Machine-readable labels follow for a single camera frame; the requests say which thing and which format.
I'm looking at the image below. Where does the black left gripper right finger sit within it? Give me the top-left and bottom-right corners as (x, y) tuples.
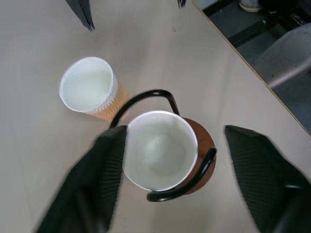
(224, 125), (311, 233)

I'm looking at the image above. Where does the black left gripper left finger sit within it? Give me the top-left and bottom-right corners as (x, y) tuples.
(34, 125), (129, 233)

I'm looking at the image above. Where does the orange ribbed paper cup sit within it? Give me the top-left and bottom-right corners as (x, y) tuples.
(59, 56), (131, 122)

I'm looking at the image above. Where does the grey office chair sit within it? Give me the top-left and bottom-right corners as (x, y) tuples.
(255, 23), (311, 89)

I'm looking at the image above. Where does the dark flat panel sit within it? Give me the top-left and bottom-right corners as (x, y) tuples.
(65, 0), (96, 32)

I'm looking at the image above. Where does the white shoe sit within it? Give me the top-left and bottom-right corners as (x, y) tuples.
(239, 0), (262, 13)

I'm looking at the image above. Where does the black wire cup holder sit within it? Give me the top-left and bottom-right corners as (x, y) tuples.
(109, 89), (217, 203)

